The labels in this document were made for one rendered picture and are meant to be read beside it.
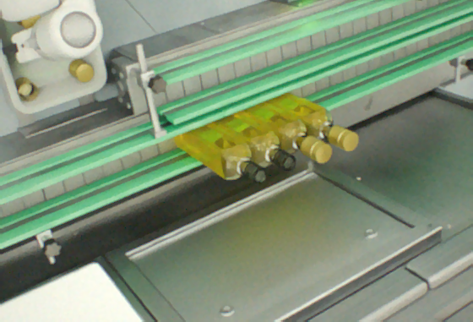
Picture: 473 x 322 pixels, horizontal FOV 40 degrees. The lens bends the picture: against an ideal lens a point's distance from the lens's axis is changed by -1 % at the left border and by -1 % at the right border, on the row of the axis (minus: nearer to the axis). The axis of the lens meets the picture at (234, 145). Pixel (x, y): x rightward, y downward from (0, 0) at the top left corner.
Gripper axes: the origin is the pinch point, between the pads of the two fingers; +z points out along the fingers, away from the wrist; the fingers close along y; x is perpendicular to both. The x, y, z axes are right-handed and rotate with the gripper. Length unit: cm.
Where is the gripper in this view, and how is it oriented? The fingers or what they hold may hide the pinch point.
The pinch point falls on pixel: (35, 42)
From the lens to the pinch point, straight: 119.5
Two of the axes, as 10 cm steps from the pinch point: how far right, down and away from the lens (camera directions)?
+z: -4.8, -0.8, 8.8
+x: -2.5, -9.4, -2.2
